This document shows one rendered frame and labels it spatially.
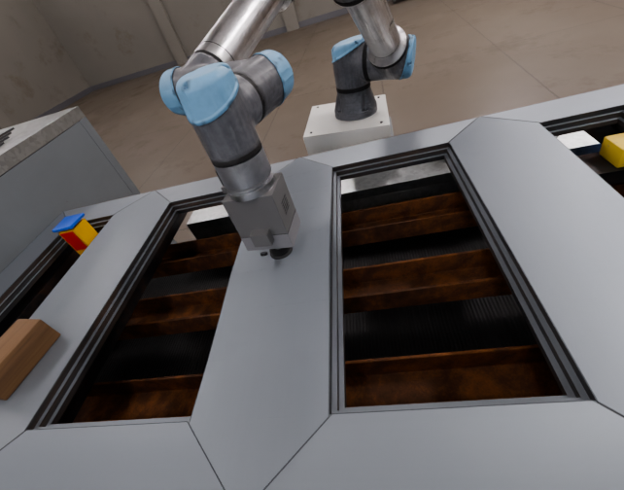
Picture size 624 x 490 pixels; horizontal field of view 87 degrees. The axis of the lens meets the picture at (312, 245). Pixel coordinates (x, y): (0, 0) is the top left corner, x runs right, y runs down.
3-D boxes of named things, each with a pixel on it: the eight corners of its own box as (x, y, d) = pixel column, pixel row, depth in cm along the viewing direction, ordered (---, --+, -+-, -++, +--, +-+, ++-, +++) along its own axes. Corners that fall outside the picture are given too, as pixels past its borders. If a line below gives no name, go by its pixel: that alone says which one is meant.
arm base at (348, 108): (340, 106, 127) (336, 78, 120) (380, 102, 122) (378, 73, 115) (330, 122, 117) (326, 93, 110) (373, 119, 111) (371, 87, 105)
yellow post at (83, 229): (121, 278, 98) (73, 229, 86) (106, 281, 99) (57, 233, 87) (128, 266, 102) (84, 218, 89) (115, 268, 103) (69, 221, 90)
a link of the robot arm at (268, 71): (231, 51, 54) (189, 76, 47) (291, 42, 49) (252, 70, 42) (248, 99, 59) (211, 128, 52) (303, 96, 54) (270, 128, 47)
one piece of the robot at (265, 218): (198, 193, 46) (245, 272, 56) (257, 185, 43) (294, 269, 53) (223, 157, 53) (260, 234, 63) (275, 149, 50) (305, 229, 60)
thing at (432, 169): (638, 145, 85) (642, 134, 83) (190, 230, 113) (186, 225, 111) (593, 116, 100) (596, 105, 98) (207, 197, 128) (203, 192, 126)
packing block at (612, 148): (646, 162, 63) (655, 144, 60) (616, 168, 64) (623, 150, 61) (626, 148, 67) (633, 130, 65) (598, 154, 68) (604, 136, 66)
